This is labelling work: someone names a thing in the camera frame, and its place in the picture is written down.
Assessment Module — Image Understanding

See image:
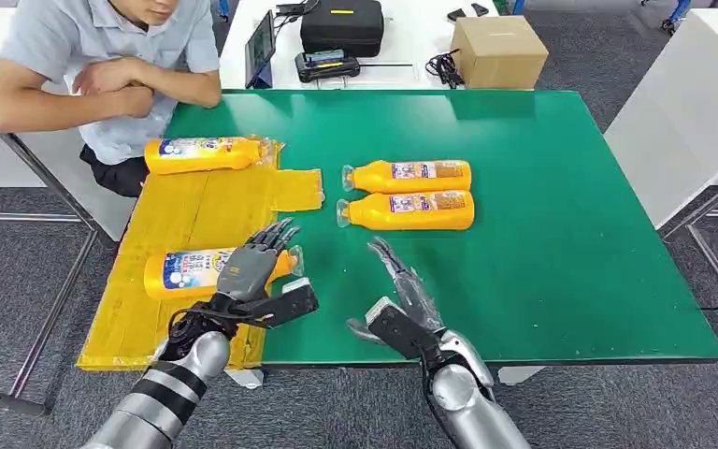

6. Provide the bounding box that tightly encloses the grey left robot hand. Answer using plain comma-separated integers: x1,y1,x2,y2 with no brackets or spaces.
215,218,303,305

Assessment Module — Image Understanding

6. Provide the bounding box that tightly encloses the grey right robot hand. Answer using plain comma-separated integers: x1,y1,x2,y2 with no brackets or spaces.
346,237,447,346

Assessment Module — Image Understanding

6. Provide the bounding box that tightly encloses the orange detergent bottle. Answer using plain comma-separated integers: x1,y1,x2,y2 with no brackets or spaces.
143,244,306,301
341,159,473,195
336,190,476,232
143,136,278,176

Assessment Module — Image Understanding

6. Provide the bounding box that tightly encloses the yellow plastic sheet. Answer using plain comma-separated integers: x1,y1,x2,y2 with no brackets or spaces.
77,136,326,373

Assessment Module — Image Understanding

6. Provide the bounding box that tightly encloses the green table mat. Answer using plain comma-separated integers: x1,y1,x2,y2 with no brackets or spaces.
164,89,718,367

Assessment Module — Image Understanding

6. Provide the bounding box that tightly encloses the white side table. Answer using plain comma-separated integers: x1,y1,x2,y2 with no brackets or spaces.
603,8,718,348
0,7,138,416

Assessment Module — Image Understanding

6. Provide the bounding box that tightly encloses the black handheld controller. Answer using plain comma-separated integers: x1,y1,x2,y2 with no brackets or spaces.
294,49,362,83

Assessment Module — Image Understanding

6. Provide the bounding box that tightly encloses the black tablet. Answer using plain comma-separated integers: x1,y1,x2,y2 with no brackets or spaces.
245,10,277,89

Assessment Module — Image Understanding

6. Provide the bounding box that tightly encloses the brown cardboard box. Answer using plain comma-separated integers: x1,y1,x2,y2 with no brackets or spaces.
450,15,549,91

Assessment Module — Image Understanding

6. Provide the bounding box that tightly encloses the black carrying case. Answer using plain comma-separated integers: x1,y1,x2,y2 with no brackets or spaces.
299,0,385,58

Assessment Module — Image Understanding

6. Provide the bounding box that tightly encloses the person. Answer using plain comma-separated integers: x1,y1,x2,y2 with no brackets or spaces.
0,0,223,198

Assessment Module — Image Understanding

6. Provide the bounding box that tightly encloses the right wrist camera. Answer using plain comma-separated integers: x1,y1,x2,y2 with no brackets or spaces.
365,296,444,362

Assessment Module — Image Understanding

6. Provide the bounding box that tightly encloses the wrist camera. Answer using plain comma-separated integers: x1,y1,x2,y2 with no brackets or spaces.
365,296,444,362
235,277,320,329

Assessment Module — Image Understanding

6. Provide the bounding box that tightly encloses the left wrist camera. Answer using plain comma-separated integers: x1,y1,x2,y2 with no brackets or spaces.
235,277,320,329

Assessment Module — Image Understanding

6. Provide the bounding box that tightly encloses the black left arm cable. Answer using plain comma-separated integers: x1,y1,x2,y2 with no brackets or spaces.
168,303,274,339

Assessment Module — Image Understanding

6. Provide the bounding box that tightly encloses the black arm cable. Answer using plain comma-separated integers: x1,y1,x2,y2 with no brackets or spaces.
419,362,454,438
168,303,274,339

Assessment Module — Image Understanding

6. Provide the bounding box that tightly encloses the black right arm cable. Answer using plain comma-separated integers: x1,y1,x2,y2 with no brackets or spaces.
419,362,454,438

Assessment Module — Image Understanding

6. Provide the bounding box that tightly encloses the black coiled cable bundle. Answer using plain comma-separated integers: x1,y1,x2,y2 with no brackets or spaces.
424,49,466,90

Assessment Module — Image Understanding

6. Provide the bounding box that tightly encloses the black charger with cable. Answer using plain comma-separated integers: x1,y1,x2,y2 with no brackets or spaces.
274,0,322,21

